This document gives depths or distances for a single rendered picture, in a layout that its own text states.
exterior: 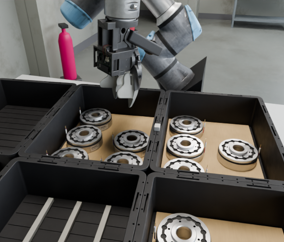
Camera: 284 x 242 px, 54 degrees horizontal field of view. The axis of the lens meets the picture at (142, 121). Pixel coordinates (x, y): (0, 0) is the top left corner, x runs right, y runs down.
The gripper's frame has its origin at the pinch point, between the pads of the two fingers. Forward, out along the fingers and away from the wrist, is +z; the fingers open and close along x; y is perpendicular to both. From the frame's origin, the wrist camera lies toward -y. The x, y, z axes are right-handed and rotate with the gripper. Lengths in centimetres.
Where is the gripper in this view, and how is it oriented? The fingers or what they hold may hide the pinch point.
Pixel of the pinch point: (124, 97)
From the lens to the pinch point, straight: 72.7
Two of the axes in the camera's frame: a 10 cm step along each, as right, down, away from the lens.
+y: -7.4, 3.0, -6.0
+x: 6.7, 4.3, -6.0
